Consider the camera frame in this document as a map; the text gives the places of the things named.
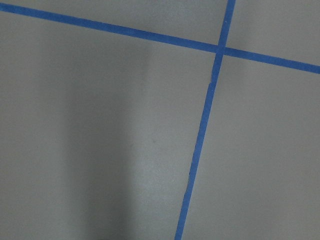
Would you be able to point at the brown paper table cover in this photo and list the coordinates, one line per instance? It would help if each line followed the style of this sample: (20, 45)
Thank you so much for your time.
(159, 119)

